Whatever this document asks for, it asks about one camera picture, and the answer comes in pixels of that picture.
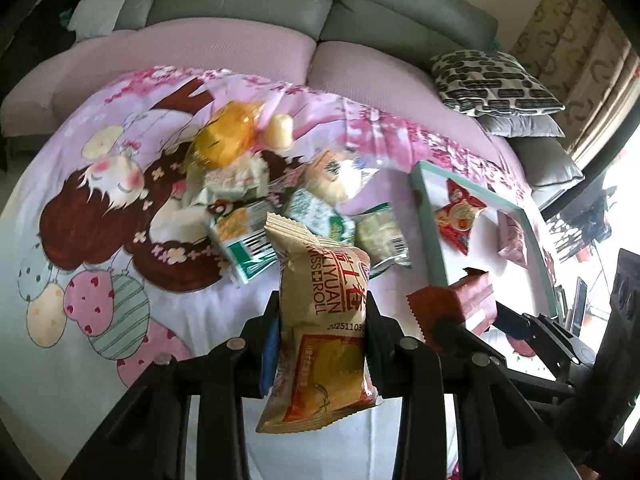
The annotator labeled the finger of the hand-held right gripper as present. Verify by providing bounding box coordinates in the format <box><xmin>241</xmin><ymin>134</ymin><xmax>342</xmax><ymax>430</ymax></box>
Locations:
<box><xmin>427</xmin><ymin>319</ymin><xmax>576</xmax><ymax>403</ymax></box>
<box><xmin>495</xmin><ymin>302</ymin><xmax>596</xmax><ymax>368</ymax></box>

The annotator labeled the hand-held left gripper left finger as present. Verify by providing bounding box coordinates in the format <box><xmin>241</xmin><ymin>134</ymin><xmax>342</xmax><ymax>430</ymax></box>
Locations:
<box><xmin>65</xmin><ymin>291</ymin><xmax>282</xmax><ymax>480</ymax></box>

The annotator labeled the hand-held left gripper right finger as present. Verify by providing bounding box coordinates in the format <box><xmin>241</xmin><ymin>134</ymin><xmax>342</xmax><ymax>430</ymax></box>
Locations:
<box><xmin>366</xmin><ymin>304</ymin><xmax>591</xmax><ymax>480</ymax></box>

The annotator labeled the dark red snack packet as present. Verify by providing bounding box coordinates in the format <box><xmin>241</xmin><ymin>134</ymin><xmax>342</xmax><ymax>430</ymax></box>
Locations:
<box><xmin>407</xmin><ymin>267</ymin><xmax>498</xmax><ymax>346</ymax></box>

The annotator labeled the teal rimmed white tray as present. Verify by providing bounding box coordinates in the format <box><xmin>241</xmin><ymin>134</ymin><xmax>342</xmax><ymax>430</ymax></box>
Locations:
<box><xmin>409</xmin><ymin>160</ymin><xmax>560</xmax><ymax>318</ymax></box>

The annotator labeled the beige snack packet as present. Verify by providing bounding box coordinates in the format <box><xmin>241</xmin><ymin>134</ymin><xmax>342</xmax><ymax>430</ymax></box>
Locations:
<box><xmin>256</xmin><ymin>212</ymin><xmax>383</xmax><ymax>435</ymax></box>

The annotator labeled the pale green snack packet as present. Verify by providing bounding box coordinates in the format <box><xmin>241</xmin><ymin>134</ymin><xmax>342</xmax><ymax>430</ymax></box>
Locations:
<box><xmin>352</xmin><ymin>203</ymin><xmax>412</xmax><ymax>277</ymax></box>

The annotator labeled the green white cracker packet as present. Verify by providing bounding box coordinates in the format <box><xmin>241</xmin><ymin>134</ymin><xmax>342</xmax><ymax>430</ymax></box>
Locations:
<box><xmin>207</xmin><ymin>200</ymin><xmax>281</xmax><ymax>285</ymax></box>

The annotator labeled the pink snack packet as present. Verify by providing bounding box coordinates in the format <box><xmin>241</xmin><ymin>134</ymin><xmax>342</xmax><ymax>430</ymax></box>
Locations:
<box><xmin>497</xmin><ymin>210</ymin><xmax>528</xmax><ymax>268</ymax></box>

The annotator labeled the red star print snack packet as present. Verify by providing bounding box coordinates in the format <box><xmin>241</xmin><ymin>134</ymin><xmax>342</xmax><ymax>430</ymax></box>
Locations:
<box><xmin>434</xmin><ymin>179</ymin><xmax>488</xmax><ymax>253</ymax></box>

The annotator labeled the clear packet with white bun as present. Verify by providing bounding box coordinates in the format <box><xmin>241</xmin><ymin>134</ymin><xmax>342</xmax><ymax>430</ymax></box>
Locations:
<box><xmin>305</xmin><ymin>150</ymin><xmax>381</xmax><ymax>206</ymax></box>

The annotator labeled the white snack packet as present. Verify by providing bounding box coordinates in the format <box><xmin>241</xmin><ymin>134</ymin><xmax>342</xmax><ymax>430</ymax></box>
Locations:
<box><xmin>190</xmin><ymin>155</ymin><xmax>271</xmax><ymax>207</ymax></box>

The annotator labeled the grey pillow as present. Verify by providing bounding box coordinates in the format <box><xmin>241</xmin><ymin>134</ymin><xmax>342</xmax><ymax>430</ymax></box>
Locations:
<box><xmin>477</xmin><ymin>110</ymin><xmax>566</xmax><ymax>138</ymax></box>

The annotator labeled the orange snack packet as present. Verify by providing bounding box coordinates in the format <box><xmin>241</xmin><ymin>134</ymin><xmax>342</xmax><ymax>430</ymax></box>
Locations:
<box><xmin>182</xmin><ymin>100</ymin><xmax>266</xmax><ymax>171</ymax></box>

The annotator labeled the pale jelly cup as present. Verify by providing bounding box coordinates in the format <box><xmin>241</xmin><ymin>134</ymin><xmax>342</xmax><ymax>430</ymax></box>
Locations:
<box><xmin>263</xmin><ymin>113</ymin><xmax>293</xmax><ymax>150</ymax></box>

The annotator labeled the printed pink blanket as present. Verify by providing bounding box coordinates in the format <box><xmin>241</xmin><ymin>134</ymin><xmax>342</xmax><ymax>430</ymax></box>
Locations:
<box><xmin>0</xmin><ymin>65</ymin><xmax>556</xmax><ymax>480</ymax></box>

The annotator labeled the black white patterned pillow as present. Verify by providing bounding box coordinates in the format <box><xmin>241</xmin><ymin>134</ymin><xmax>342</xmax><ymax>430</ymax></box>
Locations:
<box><xmin>429</xmin><ymin>50</ymin><xmax>566</xmax><ymax>117</ymax></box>

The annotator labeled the patterned beige curtain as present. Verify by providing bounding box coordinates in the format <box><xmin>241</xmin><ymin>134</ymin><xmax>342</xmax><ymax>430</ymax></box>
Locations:
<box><xmin>510</xmin><ymin>0</ymin><xmax>640</xmax><ymax>166</ymax></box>

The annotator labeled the pink sofa seat cover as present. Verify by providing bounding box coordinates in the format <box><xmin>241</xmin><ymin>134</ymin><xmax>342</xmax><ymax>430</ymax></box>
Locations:
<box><xmin>0</xmin><ymin>17</ymin><xmax>531</xmax><ymax>181</ymax></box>

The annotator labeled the grey sofa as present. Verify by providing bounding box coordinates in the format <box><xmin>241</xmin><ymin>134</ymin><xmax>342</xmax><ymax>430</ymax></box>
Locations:
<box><xmin>0</xmin><ymin>0</ymin><xmax>586</xmax><ymax>201</ymax></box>

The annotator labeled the white cushion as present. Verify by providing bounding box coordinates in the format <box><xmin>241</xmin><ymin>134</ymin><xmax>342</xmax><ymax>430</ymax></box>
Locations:
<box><xmin>67</xmin><ymin>0</ymin><xmax>146</xmax><ymax>41</ymax></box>

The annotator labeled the dark clothing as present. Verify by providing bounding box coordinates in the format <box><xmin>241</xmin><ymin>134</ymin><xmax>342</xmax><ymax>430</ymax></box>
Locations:
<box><xmin>0</xmin><ymin>0</ymin><xmax>76</xmax><ymax>111</ymax></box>

